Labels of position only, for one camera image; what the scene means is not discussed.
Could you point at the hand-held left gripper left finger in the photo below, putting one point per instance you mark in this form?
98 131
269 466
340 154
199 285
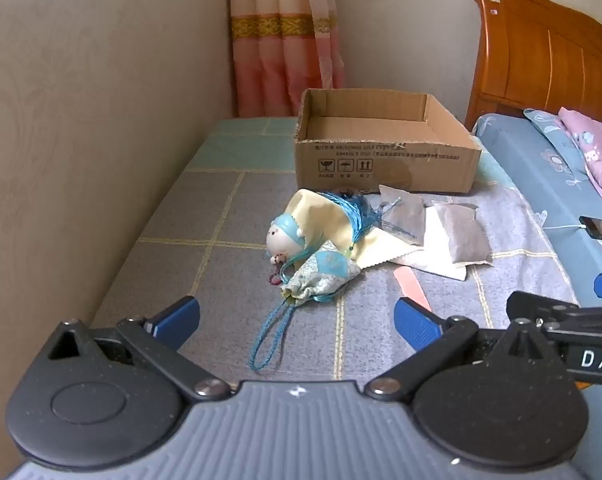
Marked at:
181 316

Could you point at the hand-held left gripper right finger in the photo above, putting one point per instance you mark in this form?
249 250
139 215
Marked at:
415 326

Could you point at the pink strip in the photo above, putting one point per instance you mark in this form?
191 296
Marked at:
413 287

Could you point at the white cloth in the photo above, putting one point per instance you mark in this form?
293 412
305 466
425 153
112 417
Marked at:
438 260

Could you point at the grey sachet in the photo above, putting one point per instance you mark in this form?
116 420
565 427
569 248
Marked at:
406 215
463 232

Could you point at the round blue-capped plush toy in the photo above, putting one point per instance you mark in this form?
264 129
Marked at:
283 240

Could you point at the blue tassel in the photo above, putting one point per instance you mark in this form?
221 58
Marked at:
356 210

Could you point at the pale yellow cloth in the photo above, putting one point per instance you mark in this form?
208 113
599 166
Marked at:
321 210

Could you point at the brown cardboard box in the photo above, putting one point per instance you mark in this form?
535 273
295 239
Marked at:
381 160

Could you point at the black smartphone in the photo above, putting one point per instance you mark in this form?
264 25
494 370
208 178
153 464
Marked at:
600 228

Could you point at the blue floral bed sheet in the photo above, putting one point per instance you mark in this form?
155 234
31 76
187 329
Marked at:
541 185

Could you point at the purple floral quilt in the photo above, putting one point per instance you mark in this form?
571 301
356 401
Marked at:
601 150

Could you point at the blue floral pillow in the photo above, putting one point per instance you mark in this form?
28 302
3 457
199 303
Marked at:
561 155

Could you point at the wooden headboard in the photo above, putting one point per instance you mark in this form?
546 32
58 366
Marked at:
531 60

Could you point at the pink curtain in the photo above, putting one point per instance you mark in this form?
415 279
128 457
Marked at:
281 60

